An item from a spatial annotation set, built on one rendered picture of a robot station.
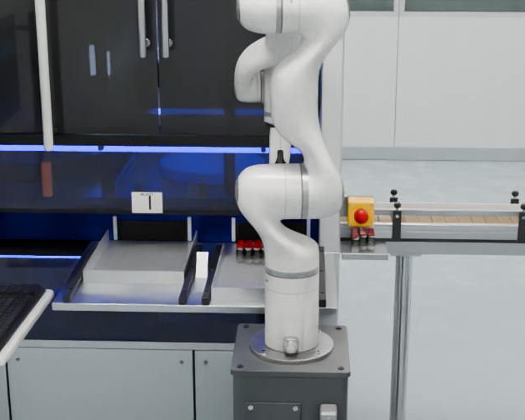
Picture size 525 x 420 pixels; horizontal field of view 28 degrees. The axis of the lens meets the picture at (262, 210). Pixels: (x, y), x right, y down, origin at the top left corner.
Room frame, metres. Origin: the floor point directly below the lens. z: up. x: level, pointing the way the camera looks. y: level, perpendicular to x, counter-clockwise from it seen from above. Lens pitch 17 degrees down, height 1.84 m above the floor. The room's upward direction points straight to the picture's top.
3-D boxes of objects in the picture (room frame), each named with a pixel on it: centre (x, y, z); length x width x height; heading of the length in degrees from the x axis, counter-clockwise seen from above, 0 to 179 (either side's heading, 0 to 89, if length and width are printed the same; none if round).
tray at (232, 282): (2.56, -0.01, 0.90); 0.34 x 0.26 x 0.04; 177
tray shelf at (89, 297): (2.60, 0.16, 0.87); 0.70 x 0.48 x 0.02; 87
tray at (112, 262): (2.68, 0.32, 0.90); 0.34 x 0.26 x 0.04; 177
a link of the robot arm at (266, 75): (2.54, -0.04, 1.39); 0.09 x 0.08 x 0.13; 93
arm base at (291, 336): (2.17, -0.07, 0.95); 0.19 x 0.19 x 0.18
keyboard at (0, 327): (2.45, 0.67, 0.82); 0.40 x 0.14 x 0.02; 176
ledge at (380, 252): (2.81, -0.29, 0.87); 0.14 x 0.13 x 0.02; 177
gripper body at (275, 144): (2.53, -0.05, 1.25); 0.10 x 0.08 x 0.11; 177
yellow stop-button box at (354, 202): (2.77, -0.27, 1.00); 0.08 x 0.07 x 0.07; 177
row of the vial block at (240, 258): (2.67, -0.02, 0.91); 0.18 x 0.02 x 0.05; 87
